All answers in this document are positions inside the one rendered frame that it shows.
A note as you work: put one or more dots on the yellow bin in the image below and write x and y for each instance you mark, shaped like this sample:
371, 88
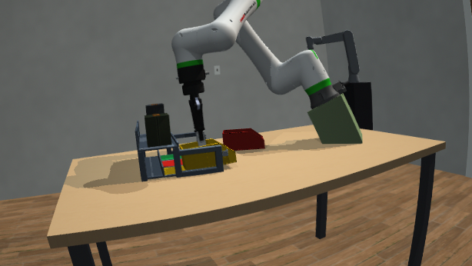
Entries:
205, 160

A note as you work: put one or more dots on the red bin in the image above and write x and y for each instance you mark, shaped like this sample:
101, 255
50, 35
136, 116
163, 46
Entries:
242, 139

